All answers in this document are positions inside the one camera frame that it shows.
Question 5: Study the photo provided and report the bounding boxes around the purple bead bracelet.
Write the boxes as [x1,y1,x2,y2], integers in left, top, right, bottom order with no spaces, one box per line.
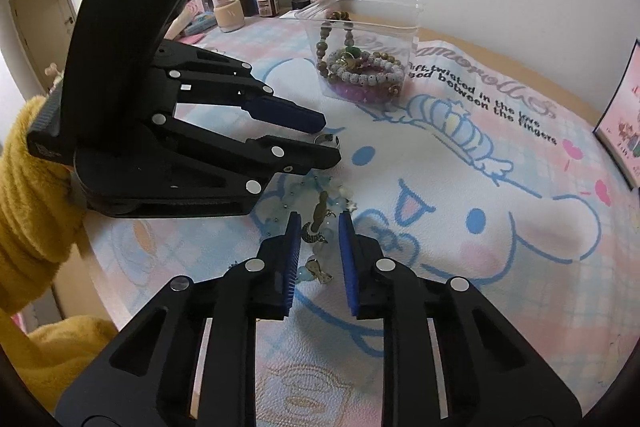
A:
[333,81,396,104]

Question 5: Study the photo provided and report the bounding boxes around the olive tiger-eye bead bracelet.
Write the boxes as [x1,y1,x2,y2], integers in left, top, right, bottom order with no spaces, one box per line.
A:
[316,10,357,80]

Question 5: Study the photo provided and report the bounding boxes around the grey white bead bracelet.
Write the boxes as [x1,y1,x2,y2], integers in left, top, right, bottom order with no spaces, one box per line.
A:
[326,51,406,89]

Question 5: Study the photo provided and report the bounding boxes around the light blue charm bracelet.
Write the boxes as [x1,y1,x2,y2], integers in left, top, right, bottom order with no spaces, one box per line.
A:
[264,173,359,285]

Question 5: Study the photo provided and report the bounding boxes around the yellow fleece sleeve forearm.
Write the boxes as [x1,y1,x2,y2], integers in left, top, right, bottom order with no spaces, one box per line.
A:
[1,96,118,412]

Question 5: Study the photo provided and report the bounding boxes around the clear plastic container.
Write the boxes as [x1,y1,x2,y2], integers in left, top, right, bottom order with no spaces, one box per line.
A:
[295,0,423,106]

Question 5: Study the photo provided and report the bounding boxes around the beige round jar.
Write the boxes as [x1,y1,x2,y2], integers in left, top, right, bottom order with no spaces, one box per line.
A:
[214,0,245,32]

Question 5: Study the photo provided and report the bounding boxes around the pastel cartoon dog desk mat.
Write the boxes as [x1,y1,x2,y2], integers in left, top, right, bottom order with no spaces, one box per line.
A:
[85,20,639,410]

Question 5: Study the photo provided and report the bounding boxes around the pink desk calendar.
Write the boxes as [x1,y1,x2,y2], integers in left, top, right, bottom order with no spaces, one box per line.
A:
[593,40,640,190]

